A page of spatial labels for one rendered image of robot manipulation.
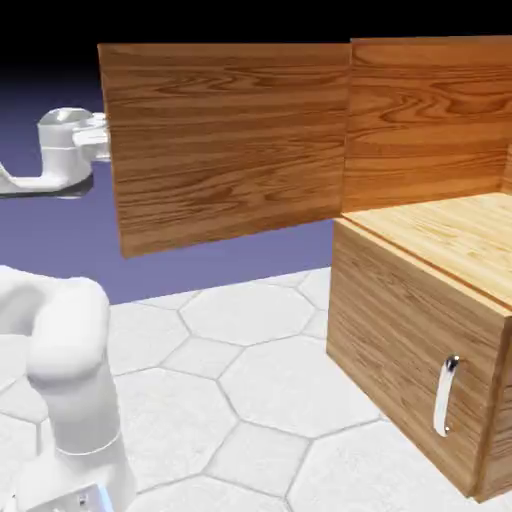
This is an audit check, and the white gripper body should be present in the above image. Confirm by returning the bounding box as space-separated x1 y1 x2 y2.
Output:
72 112 112 163

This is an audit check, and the light wood cabinet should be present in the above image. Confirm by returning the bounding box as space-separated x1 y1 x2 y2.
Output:
325 35 512 504

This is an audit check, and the wooden door without visible handle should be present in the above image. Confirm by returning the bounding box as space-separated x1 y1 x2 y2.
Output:
96 42 354 260

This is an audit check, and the wooden door with silver handle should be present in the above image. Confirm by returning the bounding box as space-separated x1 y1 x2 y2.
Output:
325 218 512 500

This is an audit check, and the curved silver door handle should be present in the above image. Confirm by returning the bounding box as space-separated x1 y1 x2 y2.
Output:
432 353 462 439

